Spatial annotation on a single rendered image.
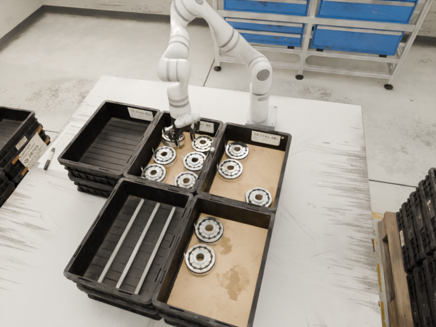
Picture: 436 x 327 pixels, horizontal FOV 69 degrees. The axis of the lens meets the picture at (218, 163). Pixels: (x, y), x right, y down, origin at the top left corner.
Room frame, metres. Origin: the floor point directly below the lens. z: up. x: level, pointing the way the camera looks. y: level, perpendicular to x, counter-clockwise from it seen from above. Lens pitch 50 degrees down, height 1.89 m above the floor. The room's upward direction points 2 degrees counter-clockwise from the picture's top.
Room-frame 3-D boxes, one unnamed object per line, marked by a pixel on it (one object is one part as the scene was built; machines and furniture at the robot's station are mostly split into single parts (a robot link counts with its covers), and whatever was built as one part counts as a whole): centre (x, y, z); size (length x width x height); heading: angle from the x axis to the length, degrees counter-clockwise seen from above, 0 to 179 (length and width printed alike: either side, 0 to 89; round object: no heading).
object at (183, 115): (0.84, 0.12, 1.18); 0.11 x 0.09 x 0.06; 27
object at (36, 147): (1.39, 1.18, 0.41); 0.31 x 0.02 x 0.16; 166
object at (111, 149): (0.99, 0.45, 0.87); 0.40 x 0.30 x 0.11; 162
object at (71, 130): (1.14, 0.76, 0.70); 0.33 x 0.23 x 0.01; 166
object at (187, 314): (0.42, 0.01, 0.92); 0.40 x 0.30 x 0.02; 162
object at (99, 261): (0.52, 0.29, 0.87); 0.40 x 0.30 x 0.11; 162
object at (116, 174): (0.99, 0.45, 0.92); 0.40 x 0.30 x 0.02; 162
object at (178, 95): (0.86, 0.12, 1.28); 0.09 x 0.07 x 0.15; 84
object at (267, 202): (0.67, -0.15, 0.86); 0.10 x 0.10 x 0.01
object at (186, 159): (0.87, 0.10, 0.86); 0.10 x 0.10 x 0.01
